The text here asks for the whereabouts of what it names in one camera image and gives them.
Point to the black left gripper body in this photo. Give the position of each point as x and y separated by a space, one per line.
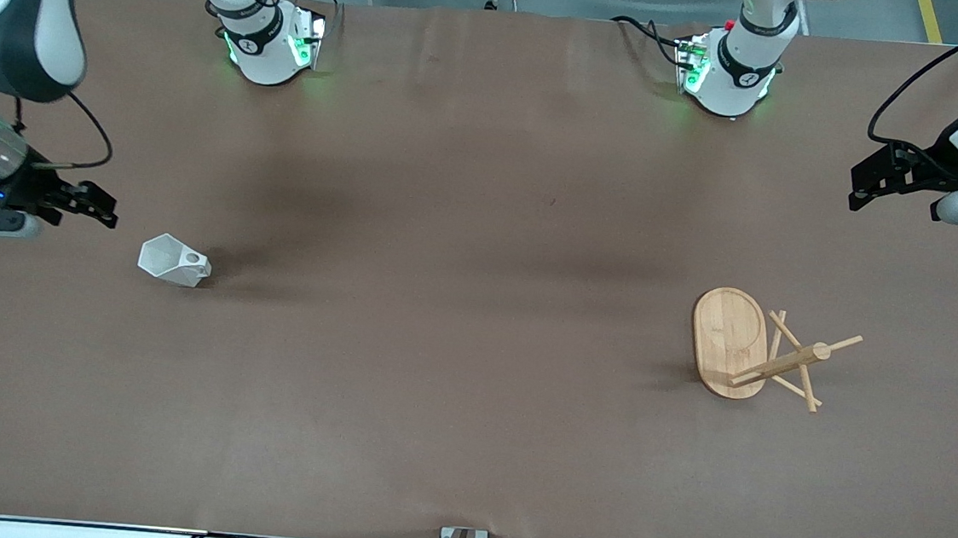
930 170

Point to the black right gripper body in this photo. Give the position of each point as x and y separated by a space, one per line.
26 186

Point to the white faceted cup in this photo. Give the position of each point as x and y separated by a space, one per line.
165 260

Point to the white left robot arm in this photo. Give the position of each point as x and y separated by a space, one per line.
738 76

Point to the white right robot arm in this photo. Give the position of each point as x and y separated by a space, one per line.
28 20

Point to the wooden cup rack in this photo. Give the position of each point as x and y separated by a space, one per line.
728 340

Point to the brown table cover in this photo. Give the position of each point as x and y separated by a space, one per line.
439 343

